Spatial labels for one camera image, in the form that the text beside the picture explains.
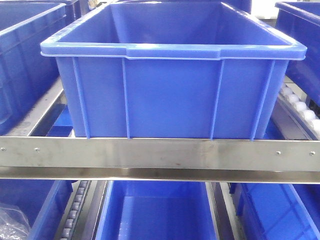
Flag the upper centre blue bin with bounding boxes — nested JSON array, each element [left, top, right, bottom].
[[40, 1, 307, 140]]

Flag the blue bin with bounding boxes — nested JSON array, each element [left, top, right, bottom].
[[0, 179, 73, 240], [229, 183, 320, 240], [40, 1, 307, 140], [274, 1, 320, 107], [95, 180, 217, 240], [0, 0, 81, 135]]

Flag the lower centre blue bin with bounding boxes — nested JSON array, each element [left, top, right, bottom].
[[95, 180, 217, 240]]

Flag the grey roller track lower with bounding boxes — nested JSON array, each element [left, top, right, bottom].
[[53, 180, 91, 240]]

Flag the white roller track right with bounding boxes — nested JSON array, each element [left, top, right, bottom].
[[277, 83, 320, 140]]

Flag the lower right blue bin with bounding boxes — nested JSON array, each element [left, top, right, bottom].
[[229, 183, 320, 240]]

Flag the lower left blue bin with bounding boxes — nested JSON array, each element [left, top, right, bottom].
[[0, 179, 73, 240]]

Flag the upper left blue bin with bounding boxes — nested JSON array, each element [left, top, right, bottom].
[[0, 0, 81, 135]]

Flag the upper right blue bin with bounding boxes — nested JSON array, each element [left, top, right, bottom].
[[274, 1, 320, 107]]

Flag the clear plastic bag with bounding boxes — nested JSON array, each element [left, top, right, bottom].
[[0, 202, 31, 240]]

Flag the upper steel shelf rail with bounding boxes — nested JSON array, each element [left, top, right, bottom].
[[0, 136, 320, 184]]

